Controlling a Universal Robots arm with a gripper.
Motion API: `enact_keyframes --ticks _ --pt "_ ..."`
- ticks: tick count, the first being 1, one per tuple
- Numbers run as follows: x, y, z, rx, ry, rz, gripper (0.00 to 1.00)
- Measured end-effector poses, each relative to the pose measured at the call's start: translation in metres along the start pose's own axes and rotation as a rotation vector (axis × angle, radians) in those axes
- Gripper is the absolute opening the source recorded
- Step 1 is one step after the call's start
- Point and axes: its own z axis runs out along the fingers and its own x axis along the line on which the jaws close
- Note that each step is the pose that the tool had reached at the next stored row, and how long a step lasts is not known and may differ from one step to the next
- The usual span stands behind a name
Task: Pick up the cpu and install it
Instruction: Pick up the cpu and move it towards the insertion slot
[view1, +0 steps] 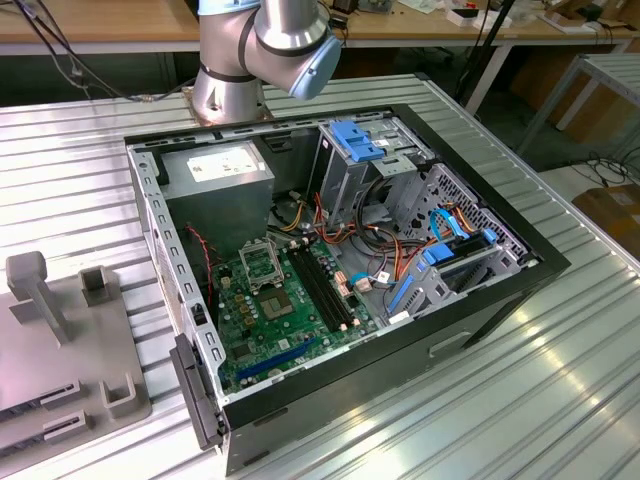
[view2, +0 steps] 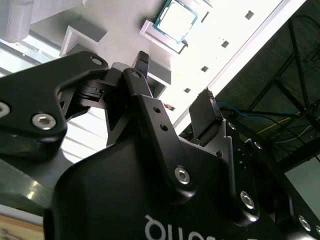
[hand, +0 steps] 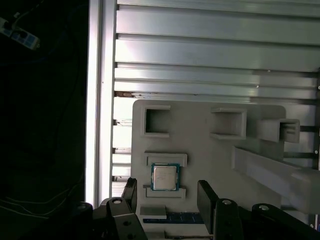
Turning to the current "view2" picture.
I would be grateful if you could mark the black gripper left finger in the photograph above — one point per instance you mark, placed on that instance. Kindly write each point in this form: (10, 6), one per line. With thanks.
(30, 100)

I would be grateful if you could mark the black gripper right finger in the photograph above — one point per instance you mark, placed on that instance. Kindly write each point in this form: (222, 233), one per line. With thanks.
(207, 117)

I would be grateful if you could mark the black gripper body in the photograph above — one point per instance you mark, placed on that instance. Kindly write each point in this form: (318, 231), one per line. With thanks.
(112, 200)

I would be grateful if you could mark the silver green CPU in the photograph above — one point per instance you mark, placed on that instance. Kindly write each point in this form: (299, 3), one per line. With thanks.
(177, 21)

